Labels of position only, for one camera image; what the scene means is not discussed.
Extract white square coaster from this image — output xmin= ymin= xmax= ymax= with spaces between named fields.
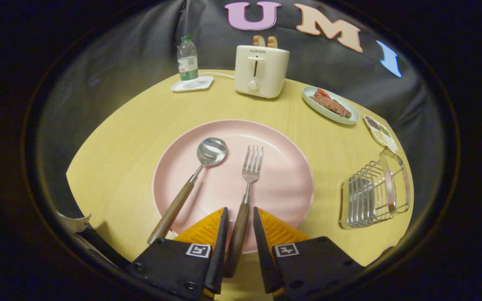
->
xmin=171 ymin=76 xmax=215 ymax=92

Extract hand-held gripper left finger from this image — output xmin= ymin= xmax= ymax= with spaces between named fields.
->
xmin=126 ymin=207 xmax=229 ymax=301

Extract spoon with wooden handle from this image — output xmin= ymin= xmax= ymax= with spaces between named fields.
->
xmin=147 ymin=137 xmax=228 ymax=245

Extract clear plastic water bottle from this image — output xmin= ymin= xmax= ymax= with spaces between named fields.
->
xmin=177 ymin=36 xmax=199 ymax=86

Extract pale green plate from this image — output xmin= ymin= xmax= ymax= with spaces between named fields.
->
xmin=302 ymin=86 xmax=360 ymax=125

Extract brown meat slices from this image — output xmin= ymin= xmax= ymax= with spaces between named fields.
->
xmin=309 ymin=92 xmax=352 ymax=118

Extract metal cutlery rack tray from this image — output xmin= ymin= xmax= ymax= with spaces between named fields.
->
xmin=340 ymin=149 xmax=411 ymax=229

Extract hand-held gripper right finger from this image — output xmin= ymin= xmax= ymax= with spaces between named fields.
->
xmin=253 ymin=207 xmax=365 ymax=299

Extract white power cable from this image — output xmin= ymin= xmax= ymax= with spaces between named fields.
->
xmin=198 ymin=72 xmax=236 ymax=80

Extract white divided dish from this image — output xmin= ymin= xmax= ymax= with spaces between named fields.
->
xmin=363 ymin=115 xmax=398 ymax=153

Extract black backdrop cloth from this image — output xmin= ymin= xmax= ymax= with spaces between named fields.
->
xmin=36 ymin=0 xmax=446 ymax=235

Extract fork with wooden handle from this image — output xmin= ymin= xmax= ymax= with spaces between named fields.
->
xmin=223 ymin=145 xmax=264 ymax=278

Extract cream toaster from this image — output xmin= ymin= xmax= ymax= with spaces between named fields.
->
xmin=234 ymin=45 xmax=290 ymax=99

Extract pink plate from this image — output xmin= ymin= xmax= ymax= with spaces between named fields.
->
xmin=152 ymin=120 xmax=315 ymax=254

